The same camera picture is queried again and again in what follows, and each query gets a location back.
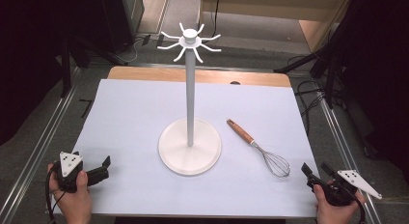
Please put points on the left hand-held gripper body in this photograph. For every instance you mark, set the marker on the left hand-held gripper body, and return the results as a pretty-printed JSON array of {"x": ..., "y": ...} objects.
[{"x": 69, "y": 182}]

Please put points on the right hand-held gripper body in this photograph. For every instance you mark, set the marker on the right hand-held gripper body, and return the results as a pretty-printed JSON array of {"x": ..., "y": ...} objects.
[{"x": 339, "y": 193}]

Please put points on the white hook rack stand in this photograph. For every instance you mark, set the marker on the white hook rack stand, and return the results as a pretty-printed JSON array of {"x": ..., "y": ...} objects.
[{"x": 190, "y": 95}]

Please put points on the person's right hand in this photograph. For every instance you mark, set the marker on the person's right hand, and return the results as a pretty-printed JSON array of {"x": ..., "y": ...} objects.
[{"x": 336, "y": 215}]

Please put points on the person's left hand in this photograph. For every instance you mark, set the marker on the person's left hand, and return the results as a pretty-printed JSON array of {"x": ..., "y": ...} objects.
[{"x": 75, "y": 206}]

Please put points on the white table mat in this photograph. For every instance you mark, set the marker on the white table mat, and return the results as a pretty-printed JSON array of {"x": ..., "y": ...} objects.
[{"x": 135, "y": 127}]

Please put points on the black metal stand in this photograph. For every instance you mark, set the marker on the black metal stand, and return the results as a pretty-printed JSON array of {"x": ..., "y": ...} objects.
[
  {"x": 331, "y": 66},
  {"x": 66, "y": 69}
]

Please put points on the dark curtain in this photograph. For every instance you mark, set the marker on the dark curtain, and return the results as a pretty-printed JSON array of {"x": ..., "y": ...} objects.
[
  {"x": 382, "y": 72},
  {"x": 25, "y": 56}
]

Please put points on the black cabinet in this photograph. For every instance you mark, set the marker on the black cabinet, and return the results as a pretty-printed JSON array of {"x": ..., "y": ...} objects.
[{"x": 123, "y": 18}]

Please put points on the metal floor rail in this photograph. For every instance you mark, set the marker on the metal floor rail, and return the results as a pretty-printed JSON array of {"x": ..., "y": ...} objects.
[
  {"x": 41, "y": 130},
  {"x": 340, "y": 143}
]

